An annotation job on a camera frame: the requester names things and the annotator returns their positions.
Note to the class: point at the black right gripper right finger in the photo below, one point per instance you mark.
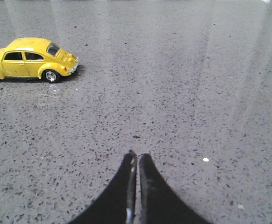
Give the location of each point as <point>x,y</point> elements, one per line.
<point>160,204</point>

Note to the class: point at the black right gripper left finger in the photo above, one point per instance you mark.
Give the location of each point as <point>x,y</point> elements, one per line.
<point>116,204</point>

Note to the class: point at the yellow toy beetle car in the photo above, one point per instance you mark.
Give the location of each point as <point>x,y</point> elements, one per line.
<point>33,57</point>

